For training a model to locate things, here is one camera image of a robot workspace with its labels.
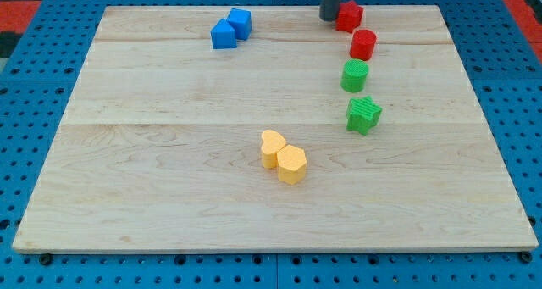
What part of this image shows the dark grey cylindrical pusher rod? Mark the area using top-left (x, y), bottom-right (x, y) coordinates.
top-left (319, 0), bottom-right (341, 22)

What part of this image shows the yellow heart block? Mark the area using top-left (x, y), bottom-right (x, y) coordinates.
top-left (260, 130), bottom-right (287, 169)

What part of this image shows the yellow hexagon block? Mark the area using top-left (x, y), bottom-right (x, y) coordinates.
top-left (277, 145), bottom-right (307, 185)

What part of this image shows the red star block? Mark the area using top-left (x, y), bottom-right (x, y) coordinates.
top-left (335, 0), bottom-right (363, 33)

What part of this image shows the red cylinder block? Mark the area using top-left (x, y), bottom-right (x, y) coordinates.
top-left (349, 29), bottom-right (377, 61)

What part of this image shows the green cylinder block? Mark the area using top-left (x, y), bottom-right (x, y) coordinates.
top-left (340, 58), bottom-right (369, 93)

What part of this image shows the blue cube block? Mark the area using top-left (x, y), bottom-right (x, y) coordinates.
top-left (226, 8), bottom-right (252, 41)

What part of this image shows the blue pentagon block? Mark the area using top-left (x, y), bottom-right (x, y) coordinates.
top-left (210, 19), bottom-right (237, 49)

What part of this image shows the green star block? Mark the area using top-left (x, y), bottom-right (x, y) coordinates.
top-left (346, 96), bottom-right (382, 136)

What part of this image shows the light wooden board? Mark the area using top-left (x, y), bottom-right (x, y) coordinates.
top-left (13, 5), bottom-right (539, 254)

